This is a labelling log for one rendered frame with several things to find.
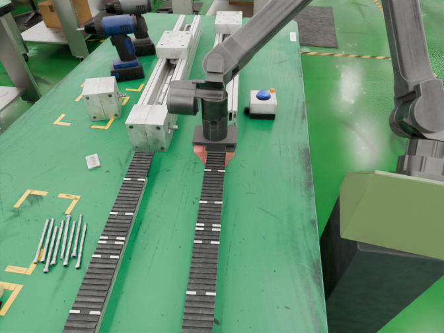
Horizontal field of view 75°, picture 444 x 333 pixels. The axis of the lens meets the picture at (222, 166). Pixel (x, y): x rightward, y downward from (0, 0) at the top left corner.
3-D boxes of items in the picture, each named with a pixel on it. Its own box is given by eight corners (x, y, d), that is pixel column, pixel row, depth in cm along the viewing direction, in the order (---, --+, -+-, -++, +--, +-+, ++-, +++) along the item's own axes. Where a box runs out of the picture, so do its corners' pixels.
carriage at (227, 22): (240, 40, 124) (241, 24, 119) (215, 39, 124) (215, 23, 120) (241, 27, 135) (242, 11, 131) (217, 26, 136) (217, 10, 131)
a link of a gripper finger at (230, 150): (208, 154, 78) (207, 126, 71) (234, 156, 77) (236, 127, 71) (205, 173, 73) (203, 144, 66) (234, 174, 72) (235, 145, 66)
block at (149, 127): (176, 152, 82) (172, 124, 75) (132, 150, 82) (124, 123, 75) (181, 132, 88) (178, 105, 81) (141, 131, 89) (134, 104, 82)
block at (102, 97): (128, 117, 94) (121, 90, 87) (91, 121, 92) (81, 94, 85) (129, 100, 101) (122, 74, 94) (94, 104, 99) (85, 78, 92)
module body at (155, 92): (173, 132, 88) (170, 108, 82) (141, 131, 89) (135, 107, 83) (201, 33, 145) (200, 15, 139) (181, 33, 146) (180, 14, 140)
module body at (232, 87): (236, 134, 87) (237, 110, 81) (203, 133, 88) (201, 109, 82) (239, 34, 144) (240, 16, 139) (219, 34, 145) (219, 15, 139)
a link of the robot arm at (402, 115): (450, 150, 55) (432, 152, 60) (460, 97, 55) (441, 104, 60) (399, 142, 56) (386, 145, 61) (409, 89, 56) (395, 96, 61)
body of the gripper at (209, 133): (195, 130, 72) (193, 104, 67) (236, 132, 71) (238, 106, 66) (191, 147, 67) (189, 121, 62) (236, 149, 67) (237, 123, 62)
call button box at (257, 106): (274, 120, 93) (277, 103, 88) (244, 119, 93) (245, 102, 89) (273, 106, 98) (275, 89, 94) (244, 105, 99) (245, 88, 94)
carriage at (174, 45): (187, 66, 107) (186, 47, 102) (158, 65, 107) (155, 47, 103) (193, 48, 118) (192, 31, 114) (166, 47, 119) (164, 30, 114)
